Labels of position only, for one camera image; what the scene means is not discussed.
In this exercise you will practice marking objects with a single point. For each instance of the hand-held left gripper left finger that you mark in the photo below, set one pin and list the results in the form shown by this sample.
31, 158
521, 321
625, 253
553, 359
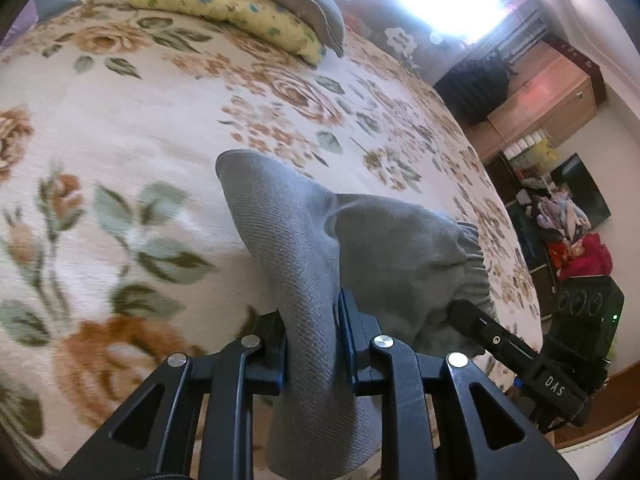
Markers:
265, 360

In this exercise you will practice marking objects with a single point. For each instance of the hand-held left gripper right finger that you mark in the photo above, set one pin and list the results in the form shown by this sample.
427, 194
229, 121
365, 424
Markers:
346, 332

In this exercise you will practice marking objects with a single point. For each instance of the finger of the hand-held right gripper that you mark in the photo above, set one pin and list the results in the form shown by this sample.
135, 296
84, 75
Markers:
490, 335

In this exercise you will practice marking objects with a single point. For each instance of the grey pants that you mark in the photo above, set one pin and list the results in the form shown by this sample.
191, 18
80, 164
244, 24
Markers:
300, 240

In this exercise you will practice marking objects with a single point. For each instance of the red clothes heap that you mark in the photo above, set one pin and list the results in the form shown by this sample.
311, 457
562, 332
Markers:
585, 257

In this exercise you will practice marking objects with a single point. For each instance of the dark tv stand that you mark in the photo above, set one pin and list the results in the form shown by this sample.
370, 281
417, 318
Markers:
530, 255

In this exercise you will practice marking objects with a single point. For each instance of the pile of pastel clothes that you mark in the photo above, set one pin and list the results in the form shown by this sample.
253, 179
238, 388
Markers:
555, 212

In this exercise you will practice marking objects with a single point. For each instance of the black tv screen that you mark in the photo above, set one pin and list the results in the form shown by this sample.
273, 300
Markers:
582, 190

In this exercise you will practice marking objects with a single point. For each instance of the yellow bag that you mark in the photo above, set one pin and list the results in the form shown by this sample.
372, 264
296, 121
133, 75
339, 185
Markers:
540, 155

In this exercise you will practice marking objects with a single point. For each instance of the row of white bottles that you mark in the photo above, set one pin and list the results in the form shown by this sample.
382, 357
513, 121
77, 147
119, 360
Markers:
522, 145

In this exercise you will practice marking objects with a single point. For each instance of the wooden cabinet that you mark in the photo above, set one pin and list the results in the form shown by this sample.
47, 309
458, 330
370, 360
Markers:
545, 105

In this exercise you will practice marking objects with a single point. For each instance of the black backpack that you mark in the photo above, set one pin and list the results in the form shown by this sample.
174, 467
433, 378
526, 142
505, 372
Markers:
475, 92

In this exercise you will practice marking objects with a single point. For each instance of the floral bed blanket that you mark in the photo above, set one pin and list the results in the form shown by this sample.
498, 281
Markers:
125, 125

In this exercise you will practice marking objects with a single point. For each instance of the white cloud cushion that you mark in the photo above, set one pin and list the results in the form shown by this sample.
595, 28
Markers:
400, 41

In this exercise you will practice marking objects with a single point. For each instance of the yellow floral pillow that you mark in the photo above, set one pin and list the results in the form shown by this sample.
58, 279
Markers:
240, 10

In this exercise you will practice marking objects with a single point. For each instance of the purple pillow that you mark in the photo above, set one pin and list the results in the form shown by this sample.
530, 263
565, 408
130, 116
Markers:
22, 20

